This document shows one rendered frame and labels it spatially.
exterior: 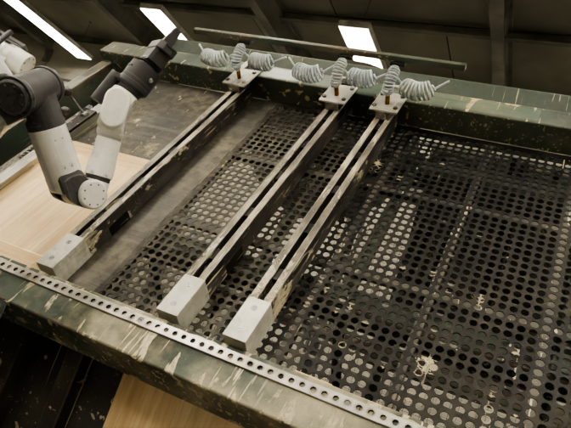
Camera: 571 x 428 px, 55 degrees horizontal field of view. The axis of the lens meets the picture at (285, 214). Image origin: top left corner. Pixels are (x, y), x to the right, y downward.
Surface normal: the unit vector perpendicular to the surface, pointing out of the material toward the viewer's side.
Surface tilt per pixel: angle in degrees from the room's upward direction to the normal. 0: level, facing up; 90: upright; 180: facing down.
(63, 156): 90
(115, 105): 94
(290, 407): 55
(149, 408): 90
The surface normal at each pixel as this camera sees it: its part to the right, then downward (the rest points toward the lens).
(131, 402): -0.32, -0.28
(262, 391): -0.07, -0.76
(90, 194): 0.73, 0.14
